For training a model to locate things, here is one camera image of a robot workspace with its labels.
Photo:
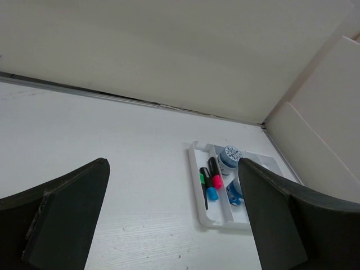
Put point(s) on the aluminium rail at back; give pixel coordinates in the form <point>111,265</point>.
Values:
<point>79,91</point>

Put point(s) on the aluminium rail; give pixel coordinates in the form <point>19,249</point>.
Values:
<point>281,155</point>
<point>79,91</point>

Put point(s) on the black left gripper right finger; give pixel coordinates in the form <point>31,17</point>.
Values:
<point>295,227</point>

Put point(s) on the black highlighter blue cap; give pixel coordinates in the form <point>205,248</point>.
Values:
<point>210,189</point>

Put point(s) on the black highlighter with barcode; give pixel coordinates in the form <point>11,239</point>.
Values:
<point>203,186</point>

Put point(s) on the small blue cleaning gel jar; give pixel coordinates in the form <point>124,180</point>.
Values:
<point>234,192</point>

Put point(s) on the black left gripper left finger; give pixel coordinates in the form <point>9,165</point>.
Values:
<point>51,226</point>

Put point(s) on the large blue cleaning gel jar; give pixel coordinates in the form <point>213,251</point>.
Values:
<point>228,159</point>

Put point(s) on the black highlighter pink cap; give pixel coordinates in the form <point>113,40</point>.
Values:
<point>214,172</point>

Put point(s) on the white plastic organizer tray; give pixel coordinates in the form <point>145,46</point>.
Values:
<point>220,213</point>

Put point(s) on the aluminium rail right side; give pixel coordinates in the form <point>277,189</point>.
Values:
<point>281,155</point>

